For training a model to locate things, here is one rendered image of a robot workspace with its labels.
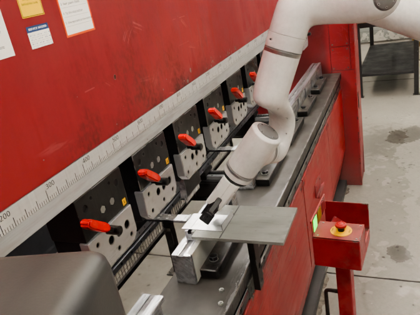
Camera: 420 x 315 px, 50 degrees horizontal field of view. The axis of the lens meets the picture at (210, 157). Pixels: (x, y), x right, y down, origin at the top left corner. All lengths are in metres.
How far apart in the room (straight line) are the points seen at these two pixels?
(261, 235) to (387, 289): 1.47
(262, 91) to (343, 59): 2.22
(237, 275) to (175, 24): 0.70
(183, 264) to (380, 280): 1.58
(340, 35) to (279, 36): 2.19
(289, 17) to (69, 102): 0.53
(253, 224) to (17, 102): 0.77
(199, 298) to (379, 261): 1.70
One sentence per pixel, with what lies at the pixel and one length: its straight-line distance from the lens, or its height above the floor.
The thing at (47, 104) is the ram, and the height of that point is 1.51.
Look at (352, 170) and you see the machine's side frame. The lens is 3.57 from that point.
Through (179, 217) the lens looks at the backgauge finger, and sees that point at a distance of 1.39.
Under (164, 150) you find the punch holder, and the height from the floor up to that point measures 1.29.
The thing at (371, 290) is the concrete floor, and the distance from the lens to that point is 2.62.
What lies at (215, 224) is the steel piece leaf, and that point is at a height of 1.00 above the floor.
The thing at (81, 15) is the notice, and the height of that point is 1.63.
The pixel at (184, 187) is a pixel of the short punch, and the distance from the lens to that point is 1.27.
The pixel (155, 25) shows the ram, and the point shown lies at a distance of 1.11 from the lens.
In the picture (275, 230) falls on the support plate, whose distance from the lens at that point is 1.25.
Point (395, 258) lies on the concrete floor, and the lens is 2.85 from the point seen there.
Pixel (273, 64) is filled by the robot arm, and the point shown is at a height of 1.44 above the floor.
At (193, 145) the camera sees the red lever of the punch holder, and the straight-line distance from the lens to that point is 1.15.
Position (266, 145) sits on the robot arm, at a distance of 1.12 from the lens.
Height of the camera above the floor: 1.67
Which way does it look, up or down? 22 degrees down
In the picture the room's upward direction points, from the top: 11 degrees counter-clockwise
